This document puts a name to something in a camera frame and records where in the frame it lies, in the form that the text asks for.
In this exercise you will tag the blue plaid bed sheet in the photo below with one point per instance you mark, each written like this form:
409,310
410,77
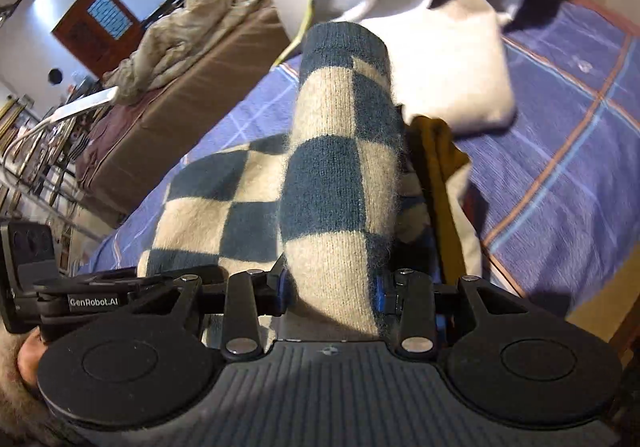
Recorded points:
560,127

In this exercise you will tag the beige comforter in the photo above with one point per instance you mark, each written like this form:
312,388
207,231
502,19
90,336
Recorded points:
200,17

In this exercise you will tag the person's left hand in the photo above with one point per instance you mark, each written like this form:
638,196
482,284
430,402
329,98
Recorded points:
30,354

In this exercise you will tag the wooden door with window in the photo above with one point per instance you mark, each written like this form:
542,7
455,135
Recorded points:
95,27

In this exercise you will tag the brown covered bed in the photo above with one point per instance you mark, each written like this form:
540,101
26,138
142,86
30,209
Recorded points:
200,92

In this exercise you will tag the maroon cloth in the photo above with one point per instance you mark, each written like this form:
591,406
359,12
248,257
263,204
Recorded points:
120,137

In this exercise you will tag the furry sleeved left forearm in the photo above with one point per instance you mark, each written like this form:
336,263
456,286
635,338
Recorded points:
20,412

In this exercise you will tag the metal rail frame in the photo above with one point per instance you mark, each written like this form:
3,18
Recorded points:
50,127

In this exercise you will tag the mustard brown cloth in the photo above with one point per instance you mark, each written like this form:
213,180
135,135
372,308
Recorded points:
440,162

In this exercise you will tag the blue white checkered sweater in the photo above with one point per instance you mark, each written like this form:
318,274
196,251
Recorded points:
330,177

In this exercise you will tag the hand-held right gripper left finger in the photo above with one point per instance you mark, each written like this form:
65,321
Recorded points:
282,288

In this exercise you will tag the white pillow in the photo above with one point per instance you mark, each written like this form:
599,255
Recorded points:
465,67

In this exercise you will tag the black octagonal wall ornament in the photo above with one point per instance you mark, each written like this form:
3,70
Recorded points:
54,75

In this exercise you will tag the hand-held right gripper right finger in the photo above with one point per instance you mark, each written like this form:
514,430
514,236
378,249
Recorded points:
378,297

